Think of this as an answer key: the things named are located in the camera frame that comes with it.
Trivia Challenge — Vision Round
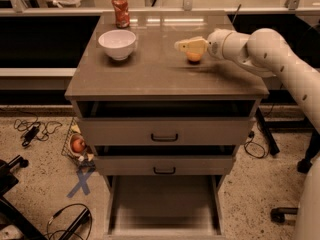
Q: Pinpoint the orange fruit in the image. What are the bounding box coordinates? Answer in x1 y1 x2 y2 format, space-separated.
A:
186 52 202 63

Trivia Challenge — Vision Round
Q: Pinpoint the red apple in basket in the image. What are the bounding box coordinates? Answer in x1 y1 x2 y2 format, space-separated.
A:
71 139 86 153

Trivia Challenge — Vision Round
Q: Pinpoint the red soda can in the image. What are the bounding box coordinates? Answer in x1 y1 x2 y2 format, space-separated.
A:
111 0 130 28

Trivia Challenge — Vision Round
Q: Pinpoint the top drawer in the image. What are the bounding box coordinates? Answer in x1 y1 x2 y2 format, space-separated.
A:
78 101 254 146

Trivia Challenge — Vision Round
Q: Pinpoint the blue tape cross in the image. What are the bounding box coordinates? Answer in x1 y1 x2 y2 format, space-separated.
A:
67 168 95 198

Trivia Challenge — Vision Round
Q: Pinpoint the black stand lower left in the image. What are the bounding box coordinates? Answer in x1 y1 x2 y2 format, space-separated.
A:
0 155 92 240

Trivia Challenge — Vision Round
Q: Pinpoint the black cable loop right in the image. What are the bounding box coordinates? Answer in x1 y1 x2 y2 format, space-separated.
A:
243 131 270 160

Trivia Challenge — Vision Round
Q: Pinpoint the bottom drawer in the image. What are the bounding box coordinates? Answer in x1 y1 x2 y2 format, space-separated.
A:
104 175 226 240

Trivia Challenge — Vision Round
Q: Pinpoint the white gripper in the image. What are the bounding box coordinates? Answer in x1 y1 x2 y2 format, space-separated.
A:
174 29 233 60

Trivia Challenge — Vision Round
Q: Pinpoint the black cable lower left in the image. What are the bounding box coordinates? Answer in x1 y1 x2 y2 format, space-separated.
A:
45 203 93 240

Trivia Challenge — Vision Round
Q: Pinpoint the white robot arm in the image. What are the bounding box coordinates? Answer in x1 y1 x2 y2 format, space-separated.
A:
174 28 320 240

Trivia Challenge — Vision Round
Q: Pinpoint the wire basket on floor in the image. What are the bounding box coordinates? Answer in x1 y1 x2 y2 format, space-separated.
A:
61 119 95 168

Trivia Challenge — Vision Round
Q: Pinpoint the grey drawer cabinet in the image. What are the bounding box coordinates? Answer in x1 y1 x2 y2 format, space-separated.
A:
64 10 270 240

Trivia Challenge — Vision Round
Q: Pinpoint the drawer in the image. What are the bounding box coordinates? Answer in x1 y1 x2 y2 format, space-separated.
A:
94 145 235 176
78 101 254 146
104 175 226 240

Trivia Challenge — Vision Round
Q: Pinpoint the black power adapter with cable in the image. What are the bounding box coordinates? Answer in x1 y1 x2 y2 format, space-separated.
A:
13 112 63 148

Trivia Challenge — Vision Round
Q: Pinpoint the white ceramic bowl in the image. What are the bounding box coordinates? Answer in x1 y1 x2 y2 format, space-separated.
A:
98 30 137 61

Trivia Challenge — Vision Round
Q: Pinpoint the black chair base right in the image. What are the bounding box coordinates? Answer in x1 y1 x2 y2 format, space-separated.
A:
270 130 320 223

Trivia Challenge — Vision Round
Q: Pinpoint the middle drawer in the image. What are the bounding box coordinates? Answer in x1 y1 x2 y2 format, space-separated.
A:
94 145 235 176

